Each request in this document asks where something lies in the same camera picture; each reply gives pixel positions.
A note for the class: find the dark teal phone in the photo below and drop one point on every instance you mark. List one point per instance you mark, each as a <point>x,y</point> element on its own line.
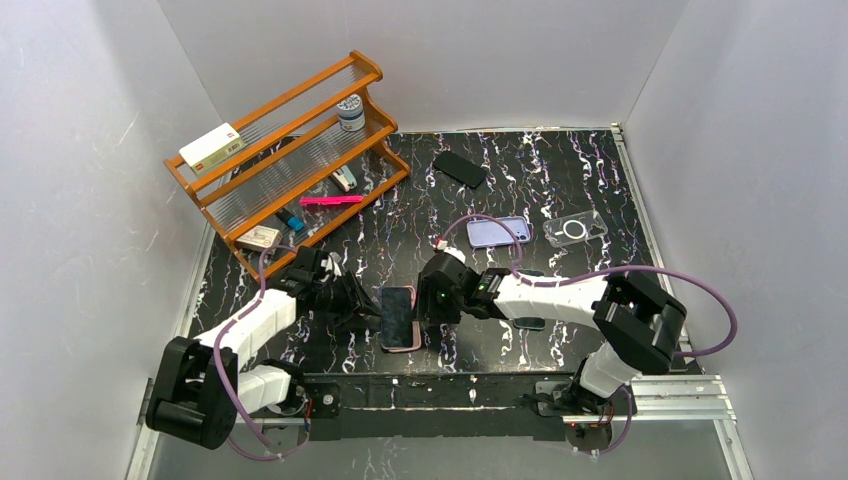
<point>529,323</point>

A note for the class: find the white teal stapler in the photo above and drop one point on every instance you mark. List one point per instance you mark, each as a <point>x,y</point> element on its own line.
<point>344,179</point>

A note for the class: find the orange wooden shelf rack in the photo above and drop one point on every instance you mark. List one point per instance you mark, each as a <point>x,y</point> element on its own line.
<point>293,144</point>

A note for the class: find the blue black marker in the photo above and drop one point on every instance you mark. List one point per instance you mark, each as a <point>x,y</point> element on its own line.
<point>290,220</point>

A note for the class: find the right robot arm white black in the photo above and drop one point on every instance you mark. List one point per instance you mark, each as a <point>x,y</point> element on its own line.
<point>640,322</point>

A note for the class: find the beige staples box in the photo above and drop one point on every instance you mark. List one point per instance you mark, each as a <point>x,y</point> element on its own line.
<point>259,238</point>

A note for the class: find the clear magsafe phone case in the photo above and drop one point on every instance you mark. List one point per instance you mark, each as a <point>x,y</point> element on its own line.
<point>575,228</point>

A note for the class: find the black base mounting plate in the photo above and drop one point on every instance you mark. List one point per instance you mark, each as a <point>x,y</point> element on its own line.
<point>459,405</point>

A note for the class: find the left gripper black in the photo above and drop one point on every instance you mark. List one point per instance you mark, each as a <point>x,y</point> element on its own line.
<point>351,298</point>

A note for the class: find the purple phone black screen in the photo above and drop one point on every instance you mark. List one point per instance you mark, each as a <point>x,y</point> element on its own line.
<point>397,318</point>

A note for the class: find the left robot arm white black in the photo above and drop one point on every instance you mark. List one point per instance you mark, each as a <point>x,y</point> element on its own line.
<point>202,386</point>

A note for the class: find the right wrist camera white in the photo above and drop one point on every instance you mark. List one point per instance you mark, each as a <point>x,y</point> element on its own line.
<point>444,247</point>

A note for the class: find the white cardboard box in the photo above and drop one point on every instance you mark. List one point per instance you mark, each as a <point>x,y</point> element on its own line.
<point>212,148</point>

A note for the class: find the black phone case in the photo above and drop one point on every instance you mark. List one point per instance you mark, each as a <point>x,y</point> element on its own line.
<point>459,169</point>

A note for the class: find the white blue round jar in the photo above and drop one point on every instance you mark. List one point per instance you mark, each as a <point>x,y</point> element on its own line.
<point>350,113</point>

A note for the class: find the pink phone case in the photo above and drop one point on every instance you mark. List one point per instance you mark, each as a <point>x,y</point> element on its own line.
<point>415,341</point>

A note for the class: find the lilac phone case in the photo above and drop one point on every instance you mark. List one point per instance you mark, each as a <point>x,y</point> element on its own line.
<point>484,233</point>

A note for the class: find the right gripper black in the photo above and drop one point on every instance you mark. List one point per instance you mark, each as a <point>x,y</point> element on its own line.
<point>429,307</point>

